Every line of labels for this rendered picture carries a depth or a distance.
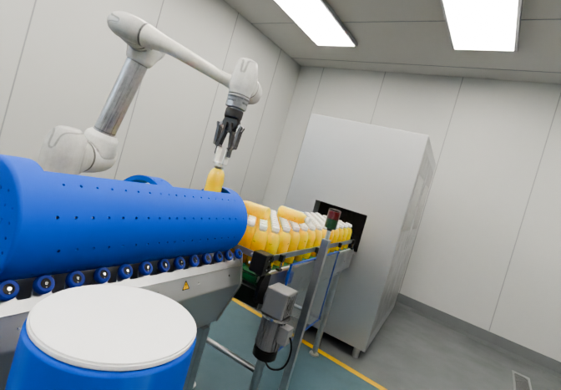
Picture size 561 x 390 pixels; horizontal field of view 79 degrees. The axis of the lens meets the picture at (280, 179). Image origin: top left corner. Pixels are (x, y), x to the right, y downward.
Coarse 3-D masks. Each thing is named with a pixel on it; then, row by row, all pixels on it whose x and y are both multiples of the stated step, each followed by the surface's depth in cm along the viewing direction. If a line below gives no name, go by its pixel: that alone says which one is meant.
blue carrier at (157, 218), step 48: (0, 192) 72; (48, 192) 75; (96, 192) 85; (144, 192) 100; (192, 192) 120; (0, 240) 70; (48, 240) 74; (96, 240) 84; (144, 240) 98; (192, 240) 117
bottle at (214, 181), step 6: (216, 168) 141; (222, 168) 141; (210, 174) 140; (216, 174) 139; (222, 174) 141; (210, 180) 139; (216, 180) 139; (222, 180) 141; (210, 186) 139; (216, 186) 140
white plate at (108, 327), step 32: (96, 288) 69; (128, 288) 73; (32, 320) 53; (64, 320) 56; (96, 320) 58; (128, 320) 61; (160, 320) 64; (192, 320) 68; (64, 352) 48; (96, 352) 50; (128, 352) 52; (160, 352) 55
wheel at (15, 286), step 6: (0, 282) 72; (6, 282) 73; (12, 282) 74; (0, 288) 72; (6, 288) 73; (12, 288) 73; (18, 288) 74; (0, 294) 71; (6, 294) 72; (12, 294) 73; (0, 300) 72; (6, 300) 72
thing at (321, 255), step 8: (320, 248) 174; (328, 248) 176; (320, 256) 174; (320, 264) 173; (312, 272) 175; (320, 272) 174; (312, 280) 174; (312, 288) 174; (312, 296) 173; (304, 304) 175; (304, 312) 174; (304, 320) 174; (296, 328) 175; (304, 328) 175; (296, 336) 175; (296, 344) 174; (296, 352) 175; (288, 368) 175; (288, 376) 174; (280, 384) 176; (288, 384) 176
